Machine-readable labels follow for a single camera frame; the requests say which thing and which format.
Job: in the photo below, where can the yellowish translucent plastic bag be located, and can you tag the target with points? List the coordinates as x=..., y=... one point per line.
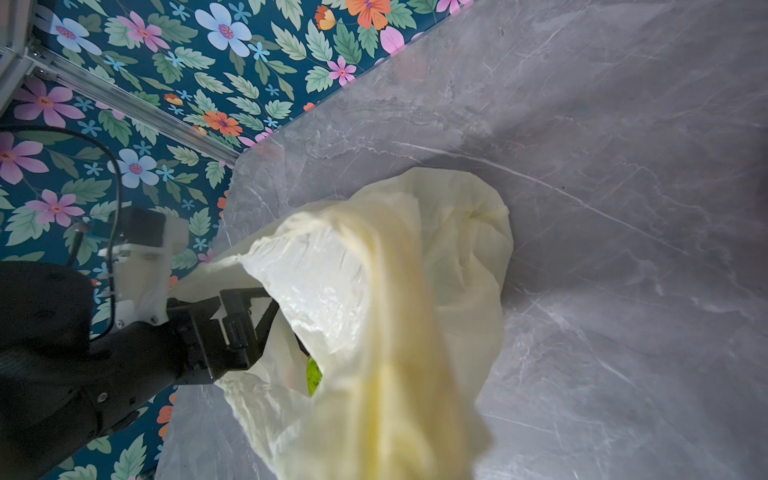
x=396, y=294

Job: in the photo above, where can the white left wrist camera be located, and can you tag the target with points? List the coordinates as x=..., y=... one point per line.
x=147, y=242

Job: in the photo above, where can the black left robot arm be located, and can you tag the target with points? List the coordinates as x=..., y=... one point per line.
x=60, y=389

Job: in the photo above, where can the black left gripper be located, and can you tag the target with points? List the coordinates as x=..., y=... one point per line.
x=227, y=332

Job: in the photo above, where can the green grape bunch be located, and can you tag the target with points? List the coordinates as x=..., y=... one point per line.
x=313, y=375

